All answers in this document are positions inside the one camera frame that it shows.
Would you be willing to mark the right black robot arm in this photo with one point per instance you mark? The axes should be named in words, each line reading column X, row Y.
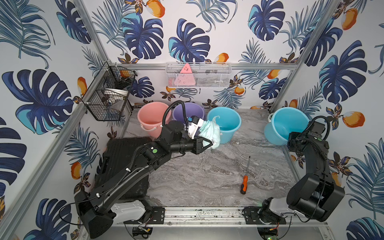
column 316, row 195

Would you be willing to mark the mint green microfiber cloth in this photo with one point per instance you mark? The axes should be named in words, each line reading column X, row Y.
column 211, row 130

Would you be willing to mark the orange handled screwdriver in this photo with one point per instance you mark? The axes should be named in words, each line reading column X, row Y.
column 244, row 185

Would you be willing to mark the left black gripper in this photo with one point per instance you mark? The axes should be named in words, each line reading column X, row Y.
column 195, row 145

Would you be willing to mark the black ribbed case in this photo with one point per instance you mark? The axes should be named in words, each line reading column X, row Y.
column 117, row 156

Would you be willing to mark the purple plastic bucket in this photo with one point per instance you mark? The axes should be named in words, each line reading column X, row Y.
column 192, row 109

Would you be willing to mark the black wire basket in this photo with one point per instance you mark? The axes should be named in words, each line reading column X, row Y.
column 109, row 93

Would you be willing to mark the pink triangular sponge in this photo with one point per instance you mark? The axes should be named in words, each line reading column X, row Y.
column 185, row 78

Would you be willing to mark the teal bucket with white handle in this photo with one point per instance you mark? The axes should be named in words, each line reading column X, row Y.
column 228, row 120

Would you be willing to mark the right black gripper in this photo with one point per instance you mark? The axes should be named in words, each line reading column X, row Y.
column 291, row 135

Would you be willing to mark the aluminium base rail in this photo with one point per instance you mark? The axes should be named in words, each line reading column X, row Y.
column 134, row 214

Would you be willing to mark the pink plastic bucket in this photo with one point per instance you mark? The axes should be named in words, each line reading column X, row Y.
column 150, row 117

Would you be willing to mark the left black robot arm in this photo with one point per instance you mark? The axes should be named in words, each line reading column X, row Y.
column 95, row 208

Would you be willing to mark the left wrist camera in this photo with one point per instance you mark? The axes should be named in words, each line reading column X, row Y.
column 193, row 125

